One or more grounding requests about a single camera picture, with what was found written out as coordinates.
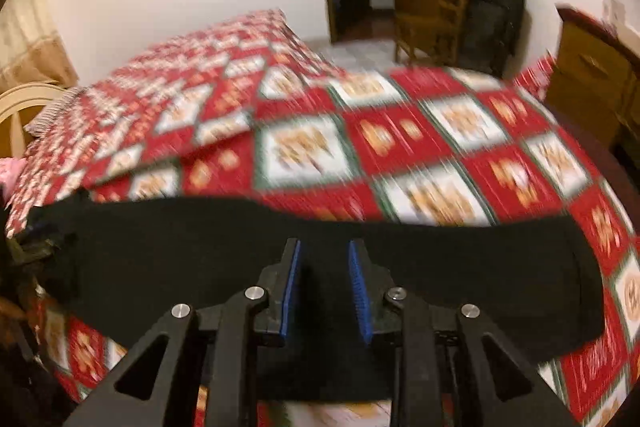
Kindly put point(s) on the black bag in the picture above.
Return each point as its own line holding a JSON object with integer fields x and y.
{"x": 492, "y": 22}

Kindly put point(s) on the striped pillow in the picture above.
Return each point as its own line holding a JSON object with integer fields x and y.
{"x": 52, "y": 112}

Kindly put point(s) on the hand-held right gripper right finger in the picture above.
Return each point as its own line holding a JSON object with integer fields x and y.
{"x": 360, "y": 299}

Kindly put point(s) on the beige patterned curtain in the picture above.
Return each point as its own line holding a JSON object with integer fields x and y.
{"x": 30, "y": 42}

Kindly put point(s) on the black pants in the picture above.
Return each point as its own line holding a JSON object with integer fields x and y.
{"x": 475, "y": 267}

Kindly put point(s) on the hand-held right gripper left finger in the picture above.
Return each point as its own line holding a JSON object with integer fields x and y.
{"x": 290, "y": 292}

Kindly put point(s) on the pink floral pillow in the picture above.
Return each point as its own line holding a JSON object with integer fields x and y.
{"x": 9, "y": 168}

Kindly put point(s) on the red printed bear blanket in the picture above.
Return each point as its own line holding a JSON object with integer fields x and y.
{"x": 395, "y": 132}

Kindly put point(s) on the dark clothes pile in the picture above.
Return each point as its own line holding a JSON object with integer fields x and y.
{"x": 20, "y": 357}

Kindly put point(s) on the wooden chair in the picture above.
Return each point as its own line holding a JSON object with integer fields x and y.
{"x": 430, "y": 32}

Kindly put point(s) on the cream wooden headboard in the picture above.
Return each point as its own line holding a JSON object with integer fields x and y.
{"x": 22, "y": 107}

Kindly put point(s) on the brown wooden cabinet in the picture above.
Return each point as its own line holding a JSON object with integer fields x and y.
{"x": 595, "y": 77}

